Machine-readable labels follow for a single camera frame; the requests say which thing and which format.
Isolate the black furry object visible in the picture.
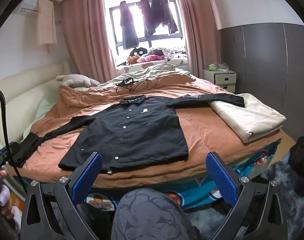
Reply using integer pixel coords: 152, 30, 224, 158
289, 136, 304, 197

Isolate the pile of patterned clothes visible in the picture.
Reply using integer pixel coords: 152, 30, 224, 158
162, 46, 187, 61

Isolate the grey patterned knee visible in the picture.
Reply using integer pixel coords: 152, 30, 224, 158
110, 187, 201, 240

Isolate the brown blanket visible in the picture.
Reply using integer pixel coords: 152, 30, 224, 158
17, 74, 285, 190

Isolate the white air conditioner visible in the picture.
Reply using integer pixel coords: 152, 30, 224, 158
18, 0, 41, 15

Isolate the brown plush toy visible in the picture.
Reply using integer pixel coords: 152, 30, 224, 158
125, 55, 140, 66

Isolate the black plush toy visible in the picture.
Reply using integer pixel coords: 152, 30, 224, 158
128, 47, 147, 57

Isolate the pink cloth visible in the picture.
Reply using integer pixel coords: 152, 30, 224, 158
137, 54, 165, 63

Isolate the grey shaggy rug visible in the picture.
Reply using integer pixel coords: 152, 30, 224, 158
182, 152, 304, 240

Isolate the pink curtain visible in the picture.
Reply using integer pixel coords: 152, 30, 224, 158
60, 0, 118, 84
172, 0, 219, 77

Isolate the pale green pillow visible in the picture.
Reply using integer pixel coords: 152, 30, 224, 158
23, 97, 58, 140

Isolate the cream bed headboard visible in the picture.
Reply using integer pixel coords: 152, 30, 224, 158
0, 59, 71, 140

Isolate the teal printed bedsheet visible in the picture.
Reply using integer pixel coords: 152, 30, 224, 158
7, 142, 293, 213

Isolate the beige crumpled duvet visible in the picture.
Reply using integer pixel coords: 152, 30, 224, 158
102, 64, 191, 85

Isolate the white nightstand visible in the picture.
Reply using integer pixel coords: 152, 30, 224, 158
203, 69, 236, 93

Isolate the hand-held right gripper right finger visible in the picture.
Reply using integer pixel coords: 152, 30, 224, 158
206, 151, 288, 240

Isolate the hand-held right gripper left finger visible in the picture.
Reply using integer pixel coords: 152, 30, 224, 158
20, 151, 103, 240

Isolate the black button shirt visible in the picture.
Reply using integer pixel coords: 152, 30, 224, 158
15, 94, 245, 175

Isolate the window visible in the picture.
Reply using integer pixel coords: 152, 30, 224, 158
103, 0, 187, 67

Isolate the folded cream cloth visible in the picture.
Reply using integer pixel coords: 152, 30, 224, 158
210, 94, 287, 144

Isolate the grey wardrobe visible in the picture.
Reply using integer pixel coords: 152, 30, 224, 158
221, 22, 304, 140

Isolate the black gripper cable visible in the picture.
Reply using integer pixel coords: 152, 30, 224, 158
0, 85, 27, 198

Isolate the black cable tangle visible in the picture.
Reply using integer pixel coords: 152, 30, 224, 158
115, 76, 165, 93

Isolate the beige plush toy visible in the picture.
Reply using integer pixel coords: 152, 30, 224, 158
56, 74, 101, 88

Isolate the dark hanging garment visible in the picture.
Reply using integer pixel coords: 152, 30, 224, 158
140, 0, 158, 38
153, 0, 179, 36
119, 1, 140, 51

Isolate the person's left hand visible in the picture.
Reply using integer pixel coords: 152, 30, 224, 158
0, 170, 15, 222

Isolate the beige hanging cloth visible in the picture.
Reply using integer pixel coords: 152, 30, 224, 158
36, 0, 58, 53

